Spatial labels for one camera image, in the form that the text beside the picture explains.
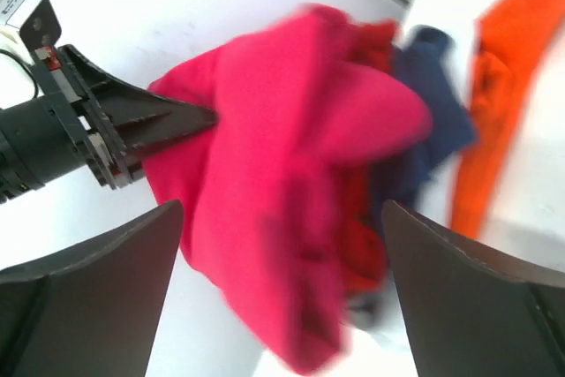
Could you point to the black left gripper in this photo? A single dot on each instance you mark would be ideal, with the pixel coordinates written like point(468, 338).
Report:
point(81, 115)

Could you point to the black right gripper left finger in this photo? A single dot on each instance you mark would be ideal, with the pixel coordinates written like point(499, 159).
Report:
point(93, 308)

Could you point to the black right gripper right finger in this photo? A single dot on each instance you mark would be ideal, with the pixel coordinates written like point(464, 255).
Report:
point(469, 309)

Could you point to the crimson pink t-shirt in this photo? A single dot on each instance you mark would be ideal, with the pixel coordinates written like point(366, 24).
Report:
point(260, 189)

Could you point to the folded red t-shirt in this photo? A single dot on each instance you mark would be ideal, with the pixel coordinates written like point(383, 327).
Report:
point(362, 252)

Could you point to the folded orange t-shirt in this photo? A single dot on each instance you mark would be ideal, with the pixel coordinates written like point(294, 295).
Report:
point(512, 38)

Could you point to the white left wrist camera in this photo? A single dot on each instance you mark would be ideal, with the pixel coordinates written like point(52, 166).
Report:
point(31, 24)

